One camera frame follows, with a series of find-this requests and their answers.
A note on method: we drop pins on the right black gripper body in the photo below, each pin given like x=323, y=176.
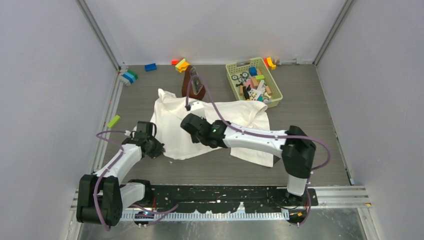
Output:
x=196, y=140

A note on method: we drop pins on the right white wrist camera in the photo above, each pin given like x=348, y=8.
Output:
x=196, y=107

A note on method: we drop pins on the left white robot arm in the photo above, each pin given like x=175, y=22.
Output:
x=102, y=196

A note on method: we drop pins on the blue toy brick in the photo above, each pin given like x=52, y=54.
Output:
x=150, y=67

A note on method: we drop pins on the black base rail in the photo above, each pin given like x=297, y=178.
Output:
x=220, y=199

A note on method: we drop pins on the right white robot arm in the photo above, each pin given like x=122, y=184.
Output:
x=292, y=146

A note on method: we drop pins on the green plastic basket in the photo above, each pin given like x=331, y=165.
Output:
x=252, y=80

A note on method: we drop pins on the lime green block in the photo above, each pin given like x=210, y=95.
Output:
x=111, y=124

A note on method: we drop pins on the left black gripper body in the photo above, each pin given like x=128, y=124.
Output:
x=155, y=147

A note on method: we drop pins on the blue green stacked bricks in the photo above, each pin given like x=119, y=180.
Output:
x=128, y=78

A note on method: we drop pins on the brown wooden metronome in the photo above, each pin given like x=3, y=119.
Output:
x=192, y=85

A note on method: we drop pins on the white floral t-shirt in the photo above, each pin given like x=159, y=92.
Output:
x=170, y=110

